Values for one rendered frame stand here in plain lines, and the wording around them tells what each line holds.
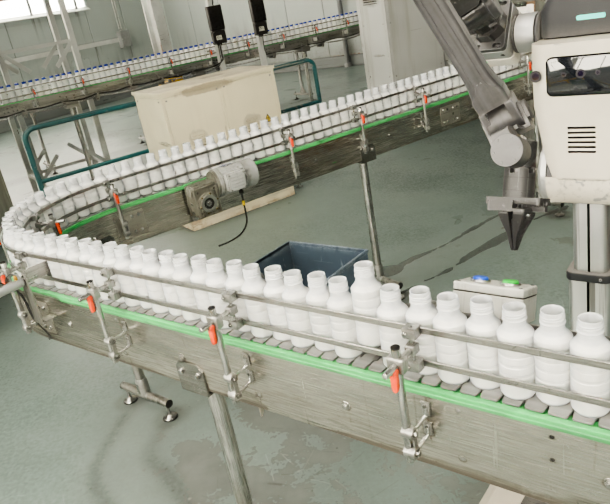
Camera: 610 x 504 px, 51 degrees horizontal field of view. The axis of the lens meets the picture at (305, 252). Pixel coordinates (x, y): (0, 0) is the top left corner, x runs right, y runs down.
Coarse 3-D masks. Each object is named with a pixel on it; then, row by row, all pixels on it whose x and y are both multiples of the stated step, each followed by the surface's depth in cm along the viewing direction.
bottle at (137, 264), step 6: (138, 246) 165; (132, 252) 163; (138, 252) 163; (132, 258) 163; (138, 258) 163; (132, 264) 164; (138, 264) 163; (132, 270) 164; (138, 270) 163; (138, 282) 164; (144, 282) 164; (138, 288) 165; (144, 288) 165; (138, 294) 167; (144, 294) 166; (144, 306) 167; (150, 306) 167
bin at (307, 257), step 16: (288, 240) 211; (272, 256) 205; (288, 256) 212; (304, 256) 209; (320, 256) 205; (336, 256) 201; (352, 256) 197; (304, 272) 212; (336, 272) 181; (352, 272) 188
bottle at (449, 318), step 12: (444, 300) 112; (456, 300) 109; (444, 312) 110; (456, 312) 110; (444, 324) 110; (456, 324) 109; (444, 348) 111; (456, 348) 111; (444, 360) 112; (456, 360) 112; (468, 360) 113; (444, 372) 114; (456, 384) 114
